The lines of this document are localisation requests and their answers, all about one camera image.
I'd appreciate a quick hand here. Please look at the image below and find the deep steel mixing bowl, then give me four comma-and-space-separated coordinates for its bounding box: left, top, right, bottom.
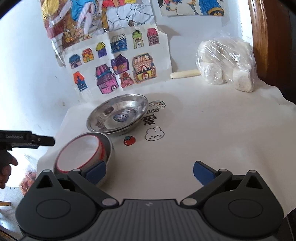
54, 132, 114, 186

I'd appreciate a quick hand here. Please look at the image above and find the white red-rimmed bowl front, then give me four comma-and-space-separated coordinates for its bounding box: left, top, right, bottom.
98, 141, 106, 162

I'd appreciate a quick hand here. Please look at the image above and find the colourful houses drawing paper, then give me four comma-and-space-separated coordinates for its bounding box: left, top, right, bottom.
63, 24, 172, 102

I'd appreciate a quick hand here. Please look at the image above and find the shallow steel plate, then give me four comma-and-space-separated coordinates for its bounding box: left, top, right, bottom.
105, 119, 141, 136
86, 93, 149, 135

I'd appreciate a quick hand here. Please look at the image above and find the cream rolled stick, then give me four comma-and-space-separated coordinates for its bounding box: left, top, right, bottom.
170, 69, 201, 79

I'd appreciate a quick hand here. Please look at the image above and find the boy with fan drawing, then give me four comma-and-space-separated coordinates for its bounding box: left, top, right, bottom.
40, 0, 154, 67

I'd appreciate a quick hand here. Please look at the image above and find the white red-rimmed bowl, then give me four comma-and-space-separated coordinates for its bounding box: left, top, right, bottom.
98, 141, 106, 162
55, 134, 100, 173

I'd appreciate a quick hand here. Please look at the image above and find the brown wooden frame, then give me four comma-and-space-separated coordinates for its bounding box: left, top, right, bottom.
248, 1, 295, 103

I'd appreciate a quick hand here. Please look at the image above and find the person left hand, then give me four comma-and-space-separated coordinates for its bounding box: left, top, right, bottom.
0, 150, 18, 189

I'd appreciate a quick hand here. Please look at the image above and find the clear bag of white buns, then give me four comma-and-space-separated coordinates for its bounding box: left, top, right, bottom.
196, 37, 258, 92

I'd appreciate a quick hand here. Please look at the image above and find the girl with teddy drawing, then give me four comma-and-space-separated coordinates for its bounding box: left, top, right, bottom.
158, 0, 224, 16

